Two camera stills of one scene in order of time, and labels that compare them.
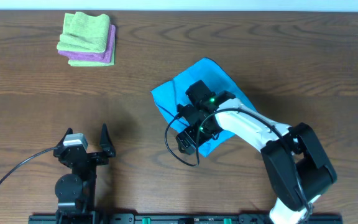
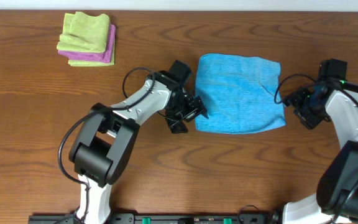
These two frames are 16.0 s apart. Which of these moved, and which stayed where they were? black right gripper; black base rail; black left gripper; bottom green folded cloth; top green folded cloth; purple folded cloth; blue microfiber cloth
Moved: black right gripper; black left gripper; blue microfiber cloth
Stayed: purple folded cloth; black base rail; bottom green folded cloth; top green folded cloth
